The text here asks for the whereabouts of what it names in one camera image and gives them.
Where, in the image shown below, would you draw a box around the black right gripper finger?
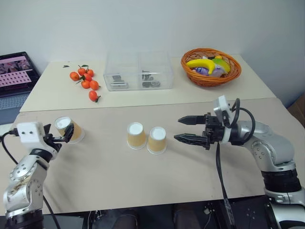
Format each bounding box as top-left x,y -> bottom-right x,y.
177,114 -> 209,126
173,134 -> 208,147

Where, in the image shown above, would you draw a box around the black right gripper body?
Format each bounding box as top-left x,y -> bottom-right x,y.
202,112 -> 226,151

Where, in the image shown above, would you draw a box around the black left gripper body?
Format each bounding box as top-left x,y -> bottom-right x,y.
43,133 -> 67,154

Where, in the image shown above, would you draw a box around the tan paper cup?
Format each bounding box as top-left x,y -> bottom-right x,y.
126,122 -> 147,150
146,126 -> 167,155
53,116 -> 85,144

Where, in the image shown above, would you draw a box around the orange wicker basket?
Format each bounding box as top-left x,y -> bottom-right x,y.
180,47 -> 243,88

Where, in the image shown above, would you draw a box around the purple toy vegetable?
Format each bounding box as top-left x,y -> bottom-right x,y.
192,66 -> 226,78

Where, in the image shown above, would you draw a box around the yellow toy banana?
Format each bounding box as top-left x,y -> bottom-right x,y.
186,58 -> 216,77

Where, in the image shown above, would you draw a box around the dark metal hardware pile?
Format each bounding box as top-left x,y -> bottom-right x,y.
141,70 -> 161,88
110,74 -> 130,89

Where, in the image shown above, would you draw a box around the yellow green toy fruit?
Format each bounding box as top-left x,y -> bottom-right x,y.
211,55 -> 232,73

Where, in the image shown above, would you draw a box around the open laptop computer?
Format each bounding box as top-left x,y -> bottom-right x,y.
0,51 -> 41,125

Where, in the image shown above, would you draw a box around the clear plastic drawer box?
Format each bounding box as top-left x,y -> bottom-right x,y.
102,50 -> 174,92

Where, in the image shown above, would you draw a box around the dark rounded shape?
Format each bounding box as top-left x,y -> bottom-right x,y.
113,209 -> 139,229

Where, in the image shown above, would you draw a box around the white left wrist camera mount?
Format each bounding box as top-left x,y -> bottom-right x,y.
16,122 -> 58,158

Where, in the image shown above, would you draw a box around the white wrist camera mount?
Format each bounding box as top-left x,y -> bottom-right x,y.
212,95 -> 234,144
16,122 -> 58,158

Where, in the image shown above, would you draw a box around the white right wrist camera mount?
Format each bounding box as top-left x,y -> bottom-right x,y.
212,95 -> 234,144

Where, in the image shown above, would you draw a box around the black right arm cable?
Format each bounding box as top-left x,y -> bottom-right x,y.
215,97 -> 257,229

